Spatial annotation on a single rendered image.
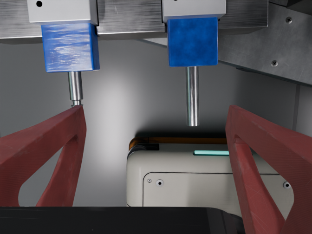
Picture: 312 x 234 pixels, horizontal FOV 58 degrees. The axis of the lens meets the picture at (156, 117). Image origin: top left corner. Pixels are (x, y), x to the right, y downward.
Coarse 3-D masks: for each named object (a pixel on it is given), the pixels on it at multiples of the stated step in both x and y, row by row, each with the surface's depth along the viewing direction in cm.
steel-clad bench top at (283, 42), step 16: (272, 0) 30; (272, 16) 30; (288, 16) 30; (304, 16) 30; (256, 32) 31; (272, 32) 31; (288, 32) 31; (304, 32) 31; (224, 48) 31; (240, 48) 31; (256, 48) 31; (272, 48) 31; (288, 48) 31; (304, 48) 31; (240, 64) 31; (256, 64) 31; (272, 64) 31; (288, 64) 31; (304, 64) 31; (304, 80) 31
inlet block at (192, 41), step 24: (168, 0) 22; (192, 0) 22; (216, 0) 22; (168, 24) 24; (192, 24) 24; (216, 24) 24; (168, 48) 24; (192, 48) 24; (216, 48) 24; (192, 72) 25; (192, 96) 26; (192, 120) 26
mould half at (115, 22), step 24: (0, 0) 25; (24, 0) 25; (120, 0) 25; (144, 0) 25; (240, 0) 25; (264, 0) 25; (0, 24) 25; (24, 24) 25; (120, 24) 25; (144, 24) 25; (240, 24) 25; (264, 24) 25
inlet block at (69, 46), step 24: (48, 0) 22; (72, 0) 22; (96, 0) 25; (48, 24) 24; (72, 24) 24; (96, 24) 25; (48, 48) 24; (72, 48) 24; (96, 48) 26; (48, 72) 25; (72, 72) 25; (72, 96) 26
